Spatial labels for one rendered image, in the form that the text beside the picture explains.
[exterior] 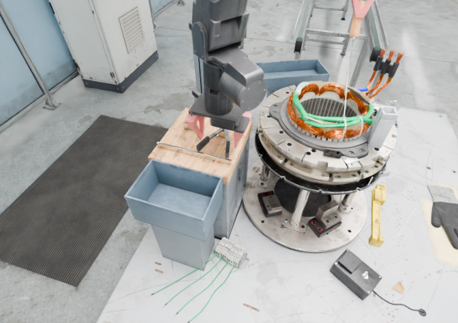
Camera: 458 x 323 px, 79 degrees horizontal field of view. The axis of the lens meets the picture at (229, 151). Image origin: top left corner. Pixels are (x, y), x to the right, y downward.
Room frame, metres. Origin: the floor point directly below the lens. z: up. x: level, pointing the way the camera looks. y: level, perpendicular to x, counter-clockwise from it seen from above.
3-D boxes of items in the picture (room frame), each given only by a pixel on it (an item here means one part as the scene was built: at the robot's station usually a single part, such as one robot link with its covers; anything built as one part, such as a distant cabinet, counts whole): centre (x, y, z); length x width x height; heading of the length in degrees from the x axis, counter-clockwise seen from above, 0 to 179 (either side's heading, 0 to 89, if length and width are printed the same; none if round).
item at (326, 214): (0.42, -0.28, 0.85); 0.06 x 0.04 x 0.05; 118
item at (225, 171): (0.49, 0.06, 1.05); 0.20 x 0.19 x 0.02; 161
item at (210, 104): (0.46, 0.02, 1.20); 0.10 x 0.07 x 0.07; 72
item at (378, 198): (0.46, -0.45, 0.80); 0.22 x 0.04 x 0.03; 157
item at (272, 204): (0.47, -0.13, 0.83); 0.05 x 0.04 x 0.02; 14
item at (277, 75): (0.83, -0.19, 0.92); 0.25 x 0.11 x 0.28; 98
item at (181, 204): (0.35, 0.11, 0.92); 0.17 x 0.11 x 0.28; 71
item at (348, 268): (0.28, -0.32, 0.81); 0.10 x 0.06 x 0.06; 41
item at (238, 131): (0.45, 0.00, 1.13); 0.07 x 0.07 x 0.09; 72
